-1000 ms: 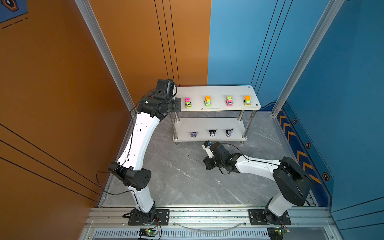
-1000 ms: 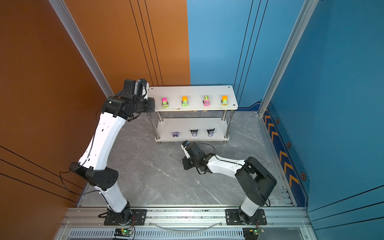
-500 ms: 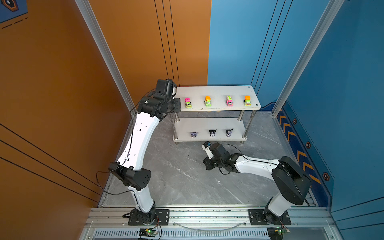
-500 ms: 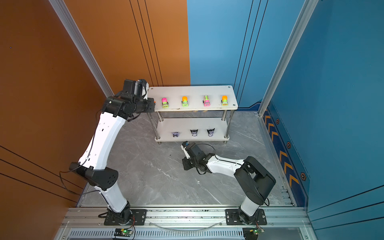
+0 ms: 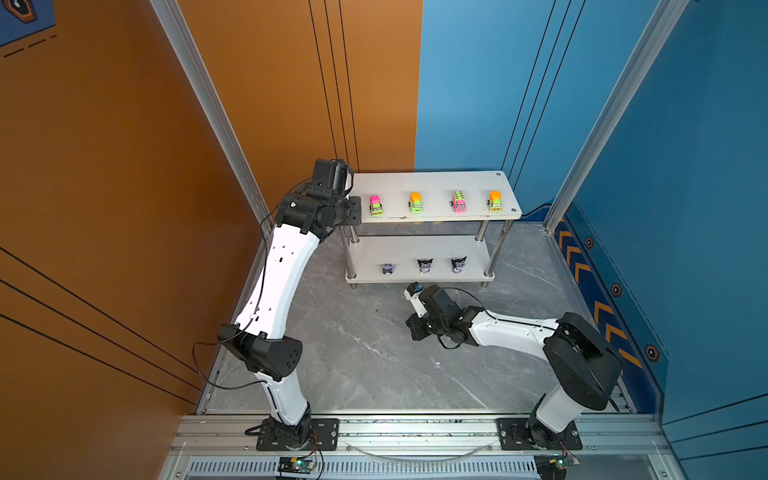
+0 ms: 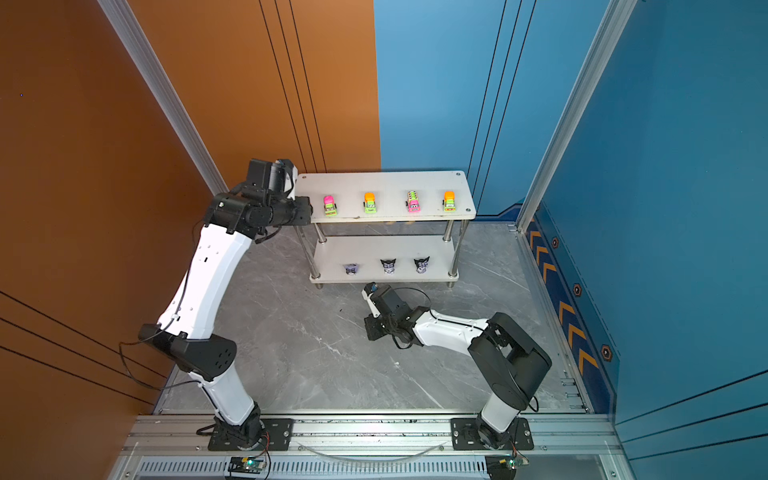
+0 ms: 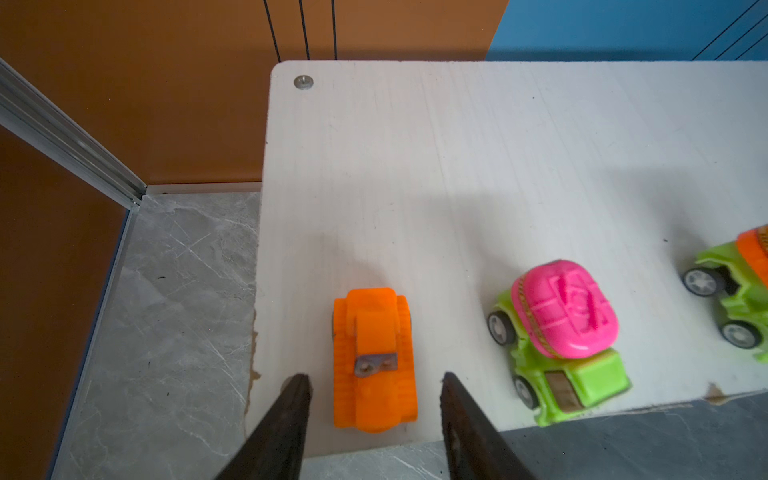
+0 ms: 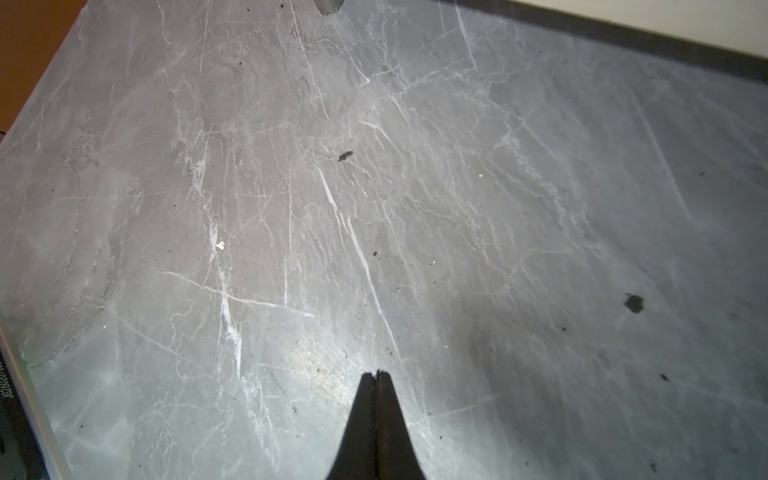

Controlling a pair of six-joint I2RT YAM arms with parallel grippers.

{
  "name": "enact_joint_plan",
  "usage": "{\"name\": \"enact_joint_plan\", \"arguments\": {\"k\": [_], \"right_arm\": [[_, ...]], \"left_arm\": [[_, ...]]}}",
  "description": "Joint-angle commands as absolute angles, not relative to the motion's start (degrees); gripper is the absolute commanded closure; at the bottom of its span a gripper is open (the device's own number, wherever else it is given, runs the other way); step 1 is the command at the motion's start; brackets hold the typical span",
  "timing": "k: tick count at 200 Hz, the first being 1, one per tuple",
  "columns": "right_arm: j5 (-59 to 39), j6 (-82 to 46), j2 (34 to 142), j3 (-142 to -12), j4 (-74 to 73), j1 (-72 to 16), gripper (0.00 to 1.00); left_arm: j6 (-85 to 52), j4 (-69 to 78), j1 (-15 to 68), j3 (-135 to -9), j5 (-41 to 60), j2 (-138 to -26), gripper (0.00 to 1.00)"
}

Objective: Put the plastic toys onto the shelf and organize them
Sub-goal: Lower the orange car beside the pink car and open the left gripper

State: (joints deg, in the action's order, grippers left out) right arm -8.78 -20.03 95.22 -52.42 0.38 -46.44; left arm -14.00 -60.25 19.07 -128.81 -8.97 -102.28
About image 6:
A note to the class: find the right circuit board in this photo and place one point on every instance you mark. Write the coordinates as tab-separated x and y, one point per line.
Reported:
504	467

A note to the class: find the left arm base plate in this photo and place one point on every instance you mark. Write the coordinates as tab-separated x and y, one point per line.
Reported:
272	434

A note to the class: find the green orange toy truck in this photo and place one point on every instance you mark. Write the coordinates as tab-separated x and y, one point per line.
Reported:
369	203

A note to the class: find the black purple Kuromi figure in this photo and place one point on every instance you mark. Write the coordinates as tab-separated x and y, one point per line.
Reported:
422	264

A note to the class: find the left aluminium corner post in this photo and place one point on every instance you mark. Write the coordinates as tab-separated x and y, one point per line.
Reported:
129	31

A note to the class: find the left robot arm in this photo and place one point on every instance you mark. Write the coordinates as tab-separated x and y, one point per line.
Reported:
251	213

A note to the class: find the aluminium corner post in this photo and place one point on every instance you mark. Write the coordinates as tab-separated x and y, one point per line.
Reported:
608	34
129	31

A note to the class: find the white two-tier shelf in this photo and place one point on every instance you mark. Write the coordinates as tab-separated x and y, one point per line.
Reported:
327	256

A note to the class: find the left circuit board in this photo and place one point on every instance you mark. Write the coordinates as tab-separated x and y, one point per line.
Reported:
249	467

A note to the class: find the orange green toy car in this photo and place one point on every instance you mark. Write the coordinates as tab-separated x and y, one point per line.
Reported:
449	201

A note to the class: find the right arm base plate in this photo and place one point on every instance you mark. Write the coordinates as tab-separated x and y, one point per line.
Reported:
468	434

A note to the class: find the right aluminium corner post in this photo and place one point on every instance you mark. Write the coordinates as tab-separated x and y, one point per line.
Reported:
608	34

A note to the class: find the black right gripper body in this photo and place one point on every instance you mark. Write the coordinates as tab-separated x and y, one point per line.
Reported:
376	327

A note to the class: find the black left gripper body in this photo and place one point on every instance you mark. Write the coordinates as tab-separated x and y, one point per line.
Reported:
295	213

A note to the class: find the purple black figure toy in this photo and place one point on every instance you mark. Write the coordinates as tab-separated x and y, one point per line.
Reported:
388	266

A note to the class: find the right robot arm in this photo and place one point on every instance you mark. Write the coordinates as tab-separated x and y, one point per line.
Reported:
511	362

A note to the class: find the circuit board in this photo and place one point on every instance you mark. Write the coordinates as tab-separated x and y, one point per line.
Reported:
504	467
249	467

